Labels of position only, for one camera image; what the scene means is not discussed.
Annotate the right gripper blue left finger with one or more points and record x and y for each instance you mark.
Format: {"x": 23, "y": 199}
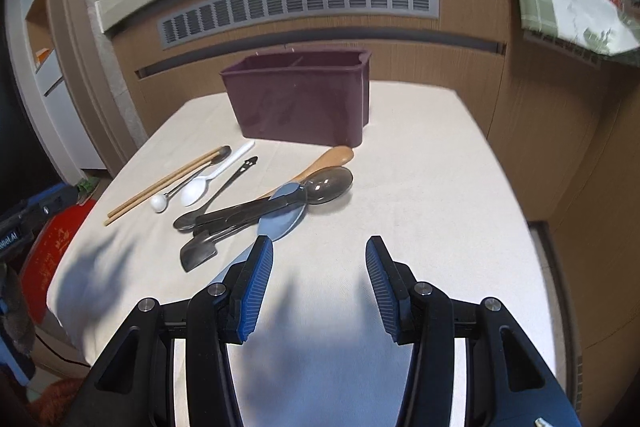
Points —
{"x": 249, "y": 279}

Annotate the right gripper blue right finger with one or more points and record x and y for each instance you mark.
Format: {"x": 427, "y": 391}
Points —
{"x": 391, "y": 283}

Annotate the dark metal shovel spoon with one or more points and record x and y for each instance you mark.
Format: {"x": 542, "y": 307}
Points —
{"x": 204, "y": 246}

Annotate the blue plastic spoon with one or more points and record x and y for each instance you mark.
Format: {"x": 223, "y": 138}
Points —
{"x": 275, "y": 225}

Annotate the white plastic spoon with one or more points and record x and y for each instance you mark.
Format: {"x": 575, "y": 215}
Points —
{"x": 194, "y": 191}

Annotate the smoky translucent plastic spoon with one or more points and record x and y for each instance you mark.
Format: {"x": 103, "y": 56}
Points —
{"x": 218, "y": 221}

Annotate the wooden spoon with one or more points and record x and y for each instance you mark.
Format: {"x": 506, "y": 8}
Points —
{"x": 320, "y": 164}

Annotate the maroon plastic utensil caddy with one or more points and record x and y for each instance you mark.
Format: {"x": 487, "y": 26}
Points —
{"x": 308, "y": 96}

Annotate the red mat on floor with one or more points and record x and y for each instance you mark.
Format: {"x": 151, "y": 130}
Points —
{"x": 46, "y": 254}

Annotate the grey ventilation grille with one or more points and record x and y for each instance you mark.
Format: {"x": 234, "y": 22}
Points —
{"x": 213, "y": 17}

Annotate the green checked cloth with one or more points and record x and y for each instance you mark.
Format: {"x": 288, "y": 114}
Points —
{"x": 598, "y": 26}

